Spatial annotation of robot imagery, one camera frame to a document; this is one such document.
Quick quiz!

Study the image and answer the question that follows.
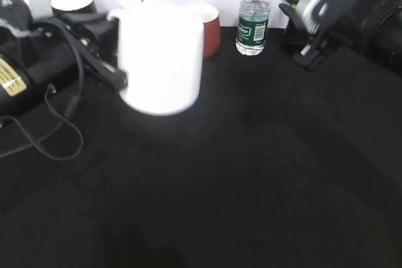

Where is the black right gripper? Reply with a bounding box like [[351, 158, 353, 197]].
[[279, 0, 393, 70]]

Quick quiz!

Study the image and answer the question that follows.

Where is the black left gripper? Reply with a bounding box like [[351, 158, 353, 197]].
[[62, 13, 128, 89]]

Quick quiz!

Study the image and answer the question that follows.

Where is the white mug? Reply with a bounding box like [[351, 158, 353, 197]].
[[107, 2, 204, 116]]

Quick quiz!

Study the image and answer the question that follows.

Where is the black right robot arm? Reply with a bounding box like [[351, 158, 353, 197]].
[[280, 0, 401, 70]]

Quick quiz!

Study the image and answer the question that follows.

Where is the cola bottle red label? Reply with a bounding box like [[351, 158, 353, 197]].
[[282, 20, 309, 56]]

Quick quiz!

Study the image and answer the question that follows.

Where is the black mug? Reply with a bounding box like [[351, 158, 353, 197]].
[[50, 0, 97, 14]]

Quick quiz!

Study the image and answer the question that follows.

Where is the clear water bottle green label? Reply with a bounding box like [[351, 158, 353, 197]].
[[236, 0, 271, 56]]

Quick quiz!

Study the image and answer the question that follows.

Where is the red mug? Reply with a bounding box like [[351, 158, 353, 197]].
[[184, 3, 221, 58]]

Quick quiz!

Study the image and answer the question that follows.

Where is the black cable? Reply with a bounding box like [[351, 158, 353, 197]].
[[0, 21, 85, 161]]

